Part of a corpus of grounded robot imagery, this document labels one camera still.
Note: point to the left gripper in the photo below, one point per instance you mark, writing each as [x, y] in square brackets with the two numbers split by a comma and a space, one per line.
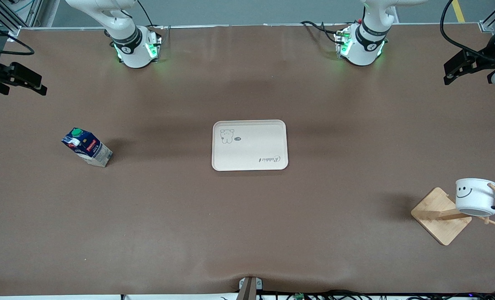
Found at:
[482, 59]

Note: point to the blue milk carton green cap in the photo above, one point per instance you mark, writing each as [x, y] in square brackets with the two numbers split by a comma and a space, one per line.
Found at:
[86, 146]

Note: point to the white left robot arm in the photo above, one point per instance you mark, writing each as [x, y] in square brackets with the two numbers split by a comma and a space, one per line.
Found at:
[366, 46]

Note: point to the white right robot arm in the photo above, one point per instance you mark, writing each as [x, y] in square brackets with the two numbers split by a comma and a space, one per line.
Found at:
[132, 46]

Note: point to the wooden cup rack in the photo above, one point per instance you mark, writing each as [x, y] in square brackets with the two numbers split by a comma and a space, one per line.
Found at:
[437, 214]

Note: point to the beige plastic tray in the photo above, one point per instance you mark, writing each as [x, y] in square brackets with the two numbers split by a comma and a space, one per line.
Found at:
[251, 150]

